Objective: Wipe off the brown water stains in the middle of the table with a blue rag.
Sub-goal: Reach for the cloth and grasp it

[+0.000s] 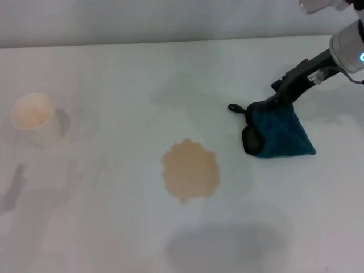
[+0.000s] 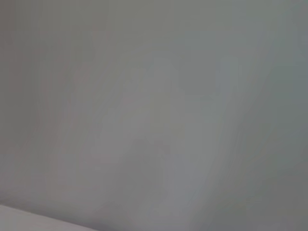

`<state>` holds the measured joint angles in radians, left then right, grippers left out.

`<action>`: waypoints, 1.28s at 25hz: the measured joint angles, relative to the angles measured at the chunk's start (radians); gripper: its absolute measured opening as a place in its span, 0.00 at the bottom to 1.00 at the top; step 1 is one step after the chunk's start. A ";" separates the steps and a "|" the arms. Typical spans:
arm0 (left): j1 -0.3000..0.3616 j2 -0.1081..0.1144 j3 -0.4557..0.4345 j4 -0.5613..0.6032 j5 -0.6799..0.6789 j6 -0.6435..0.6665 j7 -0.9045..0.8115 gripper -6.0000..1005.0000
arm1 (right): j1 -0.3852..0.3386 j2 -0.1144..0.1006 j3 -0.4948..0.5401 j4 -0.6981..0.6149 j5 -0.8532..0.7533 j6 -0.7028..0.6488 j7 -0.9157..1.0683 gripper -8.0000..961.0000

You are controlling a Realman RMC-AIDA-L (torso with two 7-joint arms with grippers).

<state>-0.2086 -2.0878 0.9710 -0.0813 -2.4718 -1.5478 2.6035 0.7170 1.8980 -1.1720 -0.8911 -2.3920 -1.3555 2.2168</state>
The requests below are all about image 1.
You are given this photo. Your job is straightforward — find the white paper cup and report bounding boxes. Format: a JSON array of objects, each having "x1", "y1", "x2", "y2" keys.
[{"x1": 10, "y1": 92, "x2": 64, "y2": 148}]

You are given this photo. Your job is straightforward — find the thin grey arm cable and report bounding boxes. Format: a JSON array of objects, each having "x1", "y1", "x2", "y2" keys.
[{"x1": 340, "y1": 69, "x2": 364, "y2": 85}]

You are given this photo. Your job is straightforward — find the blue rag with black trim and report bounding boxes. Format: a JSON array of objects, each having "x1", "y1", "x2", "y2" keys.
[{"x1": 227, "y1": 101, "x2": 317, "y2": 159}]

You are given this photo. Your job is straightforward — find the brown water stain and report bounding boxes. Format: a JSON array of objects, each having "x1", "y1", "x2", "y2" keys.
[{"x1": 160, "y1": 137, "x2": 221, "y2": 205}]

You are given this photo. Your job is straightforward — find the silver black wrist camera housing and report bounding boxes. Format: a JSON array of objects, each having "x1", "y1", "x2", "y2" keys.
[{"x1": 298, "y1": 0, "x2": 353, "y2": 14}]

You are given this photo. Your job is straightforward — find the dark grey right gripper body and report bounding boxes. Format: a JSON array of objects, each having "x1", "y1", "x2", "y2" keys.
[{"x1": 280, "y1": 48, "x2": 342, "y2": 101}]

